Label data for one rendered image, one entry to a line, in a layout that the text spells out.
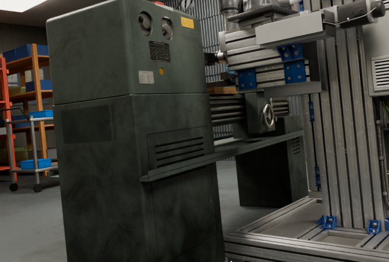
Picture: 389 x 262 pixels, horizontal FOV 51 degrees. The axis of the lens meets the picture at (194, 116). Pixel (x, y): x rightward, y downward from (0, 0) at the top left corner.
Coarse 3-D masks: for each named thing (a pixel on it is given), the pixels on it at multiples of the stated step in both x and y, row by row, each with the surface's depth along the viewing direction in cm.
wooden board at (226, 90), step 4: (208, 88) 233; (212, 88) 232; (216, 88) 233; (220, 88) 237; (224, 88) 241; (228, 88) 245; (232, 88) 250; (208, 92) 233; (212, 92) 232; (216, 92) 233; (220, 92) 237; (224, 92) 241; (228, 92) 245; (232, 92) 250; (236, 92) 254
